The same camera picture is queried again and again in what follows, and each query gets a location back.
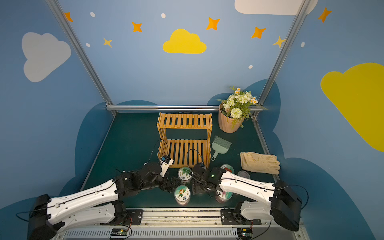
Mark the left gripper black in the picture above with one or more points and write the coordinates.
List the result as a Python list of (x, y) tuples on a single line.
[(167, 183)]

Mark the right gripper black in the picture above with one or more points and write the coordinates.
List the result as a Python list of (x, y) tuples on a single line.
[(197, 182)]

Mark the bamboo two-tier shelf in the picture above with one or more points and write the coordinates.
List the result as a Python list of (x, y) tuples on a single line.
[(186, 138)]

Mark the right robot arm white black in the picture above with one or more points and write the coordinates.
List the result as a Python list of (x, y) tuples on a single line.
[(270, 201)]

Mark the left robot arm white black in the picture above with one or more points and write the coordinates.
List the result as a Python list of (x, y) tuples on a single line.
[(49, 215)]

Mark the large jar orange flower lid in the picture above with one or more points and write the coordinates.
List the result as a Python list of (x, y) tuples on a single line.
[(182, 195)]

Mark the large jar green leaf lid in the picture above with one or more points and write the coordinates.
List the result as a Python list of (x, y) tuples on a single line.
[(184, 175)]

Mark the large jar purple flower lid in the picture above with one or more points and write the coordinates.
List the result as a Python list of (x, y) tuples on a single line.
[(223, 196)]

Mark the large jar red strawberry lid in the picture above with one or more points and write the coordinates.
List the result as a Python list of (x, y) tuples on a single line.
[(228, 168)]

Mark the small clear jar upper right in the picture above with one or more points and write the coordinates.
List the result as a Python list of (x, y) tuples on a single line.
[(244, 174)]

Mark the beige work gloves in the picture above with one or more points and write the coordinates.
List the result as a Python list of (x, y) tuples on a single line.
[(259, 163)]

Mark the pink ribbed flower pot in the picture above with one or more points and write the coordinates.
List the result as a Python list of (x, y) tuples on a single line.
[(227, 124)]

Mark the right green circuit board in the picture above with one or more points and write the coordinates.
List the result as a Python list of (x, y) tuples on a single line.
[(244, 234)]

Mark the green circuit board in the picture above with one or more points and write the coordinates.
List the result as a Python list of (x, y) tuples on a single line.
[(244, 234), (119, 232)]

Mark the left green circuit board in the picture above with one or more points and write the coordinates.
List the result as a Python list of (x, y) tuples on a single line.
[(119, 232)]

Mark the white green artificial flowers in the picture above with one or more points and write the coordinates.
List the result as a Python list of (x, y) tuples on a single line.
[(237, 107)]

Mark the rear aluminium crossbar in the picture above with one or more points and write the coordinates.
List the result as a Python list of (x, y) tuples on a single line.
[(157, 108)]

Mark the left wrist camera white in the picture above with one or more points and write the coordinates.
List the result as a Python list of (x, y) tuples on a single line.
[(165, 163)]

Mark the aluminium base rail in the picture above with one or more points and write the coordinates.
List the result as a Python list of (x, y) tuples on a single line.
[(183, 224)]

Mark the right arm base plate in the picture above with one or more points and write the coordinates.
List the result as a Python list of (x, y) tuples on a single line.
[(230, 217)]

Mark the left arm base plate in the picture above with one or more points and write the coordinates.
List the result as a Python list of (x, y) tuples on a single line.
[(132, 217)]

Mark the right aluminium frame post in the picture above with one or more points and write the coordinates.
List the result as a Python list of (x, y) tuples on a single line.
[(299, 19)]

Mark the aluminium frame post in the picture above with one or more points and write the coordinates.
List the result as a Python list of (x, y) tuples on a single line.
[(59, 14), (299, 19)]

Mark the left aluminium frame post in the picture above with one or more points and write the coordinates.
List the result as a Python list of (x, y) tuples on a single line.
[(59, 14)]

